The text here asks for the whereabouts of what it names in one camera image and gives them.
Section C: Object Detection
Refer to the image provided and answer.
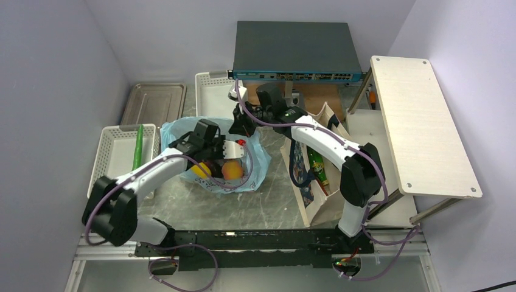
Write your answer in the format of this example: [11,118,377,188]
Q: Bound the white perforated basket left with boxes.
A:
[86,123,160,196]

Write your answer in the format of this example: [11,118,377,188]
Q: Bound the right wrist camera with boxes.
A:
[228,85,248,102]

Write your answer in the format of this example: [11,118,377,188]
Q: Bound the green glass bottle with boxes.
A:
[307,147,329,186]

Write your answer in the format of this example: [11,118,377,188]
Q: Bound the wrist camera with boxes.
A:
[228,85,248,102]
[222,140,246,159]

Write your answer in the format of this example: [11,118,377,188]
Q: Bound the wooden board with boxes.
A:
[243,81,345,121]

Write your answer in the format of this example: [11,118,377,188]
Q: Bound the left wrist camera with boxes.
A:
[222,140,246,159]

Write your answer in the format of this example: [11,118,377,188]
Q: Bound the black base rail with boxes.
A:
[134,228,374,271]

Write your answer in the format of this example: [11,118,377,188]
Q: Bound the light blue plastic grocery bag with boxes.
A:
[160,116,271,194]

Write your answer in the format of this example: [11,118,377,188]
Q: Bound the beige canvas tote bag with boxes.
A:
[279,102,364,229]

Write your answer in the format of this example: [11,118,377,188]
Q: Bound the white perforated basket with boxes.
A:
[86,123,160,196]
[195,71,236,119]

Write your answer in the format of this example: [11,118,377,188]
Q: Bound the green chili pepper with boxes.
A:
[132,124,144,170]

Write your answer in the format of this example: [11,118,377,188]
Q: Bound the orange object behind shelf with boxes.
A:
[368,91,377,110]

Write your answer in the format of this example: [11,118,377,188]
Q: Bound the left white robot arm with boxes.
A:
[82,119,225,256]

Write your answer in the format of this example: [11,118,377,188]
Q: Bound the yellow lemon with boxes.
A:
[190,162,212,179]

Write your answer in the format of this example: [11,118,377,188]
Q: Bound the metal tray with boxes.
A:
[120,83,187,128]

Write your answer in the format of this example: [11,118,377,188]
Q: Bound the white shelf table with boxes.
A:
[346,55,483,228]

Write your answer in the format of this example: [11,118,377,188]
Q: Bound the white perforated basket rear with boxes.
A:
[195,71,236,119]

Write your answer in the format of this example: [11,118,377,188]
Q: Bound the orange peach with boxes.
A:
[221,160,245,181]

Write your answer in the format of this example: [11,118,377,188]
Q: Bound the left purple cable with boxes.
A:
[83,141,255,292]

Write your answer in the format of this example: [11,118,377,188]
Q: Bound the network switch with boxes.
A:
[228,21,363,82]

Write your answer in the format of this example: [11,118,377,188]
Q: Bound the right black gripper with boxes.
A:
[229,100,273,138]

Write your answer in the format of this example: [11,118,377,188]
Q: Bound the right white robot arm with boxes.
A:
[228,82,387,252]

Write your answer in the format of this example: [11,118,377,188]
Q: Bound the metal monitor stand base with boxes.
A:
[284,81,305,110]

